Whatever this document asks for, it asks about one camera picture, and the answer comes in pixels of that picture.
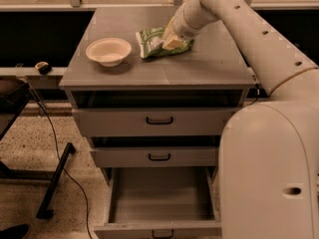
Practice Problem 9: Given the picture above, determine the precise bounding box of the green jalapeno chip bag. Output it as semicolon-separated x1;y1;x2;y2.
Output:
136;27;193;59

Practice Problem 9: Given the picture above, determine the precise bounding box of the black table frame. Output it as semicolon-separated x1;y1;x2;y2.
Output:
0;78;77;221

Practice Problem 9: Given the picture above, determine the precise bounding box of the grey drawer cabinet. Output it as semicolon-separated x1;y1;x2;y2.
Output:
58;5;256;184

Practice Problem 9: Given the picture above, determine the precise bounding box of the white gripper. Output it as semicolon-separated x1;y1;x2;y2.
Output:
161;3;213;51

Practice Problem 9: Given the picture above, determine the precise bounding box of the grey top drawer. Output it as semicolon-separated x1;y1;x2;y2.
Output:
72;108;237;136

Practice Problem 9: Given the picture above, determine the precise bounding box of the black shoe tip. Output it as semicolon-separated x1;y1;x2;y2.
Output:
0;224;29;239

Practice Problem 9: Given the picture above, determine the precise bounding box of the black floor cable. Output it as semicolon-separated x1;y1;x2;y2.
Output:
29;89;94;239

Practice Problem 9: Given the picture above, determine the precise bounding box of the black yellow tape measure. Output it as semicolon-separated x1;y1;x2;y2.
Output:
35;62;52;75

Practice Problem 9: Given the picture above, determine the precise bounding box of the white paper bowl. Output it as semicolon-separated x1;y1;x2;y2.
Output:
86;38;132;67

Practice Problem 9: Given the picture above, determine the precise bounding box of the grey drawer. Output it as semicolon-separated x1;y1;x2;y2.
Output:
91;146;218;167
72;108;237;136
95;166;221;239

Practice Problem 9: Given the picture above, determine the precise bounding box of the grey bottom drawer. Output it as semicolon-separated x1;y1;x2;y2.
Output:
95;166;221;239

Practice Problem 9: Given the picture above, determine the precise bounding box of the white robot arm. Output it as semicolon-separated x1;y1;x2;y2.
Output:
166;0;319;239

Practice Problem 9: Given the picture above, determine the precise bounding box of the grey middle drawer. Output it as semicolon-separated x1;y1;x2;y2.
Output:
91;146;218;167

